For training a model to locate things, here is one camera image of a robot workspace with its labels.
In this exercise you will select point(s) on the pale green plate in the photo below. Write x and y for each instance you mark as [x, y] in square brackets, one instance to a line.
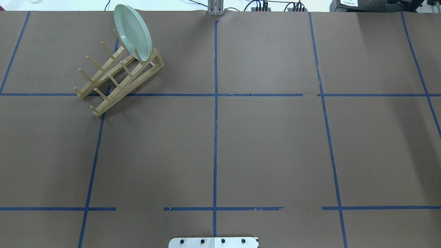
[133, 32]

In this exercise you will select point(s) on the brown paper table cover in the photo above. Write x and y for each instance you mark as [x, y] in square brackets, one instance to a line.
[308, 130]

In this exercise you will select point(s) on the wooden dish rack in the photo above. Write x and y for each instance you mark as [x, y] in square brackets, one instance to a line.
[127, 74]

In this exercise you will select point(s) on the black computer box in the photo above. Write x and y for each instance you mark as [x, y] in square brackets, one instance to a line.
[377, 6]

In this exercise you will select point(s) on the aluminium frame post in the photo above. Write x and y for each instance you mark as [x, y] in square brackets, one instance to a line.
[215, 8]

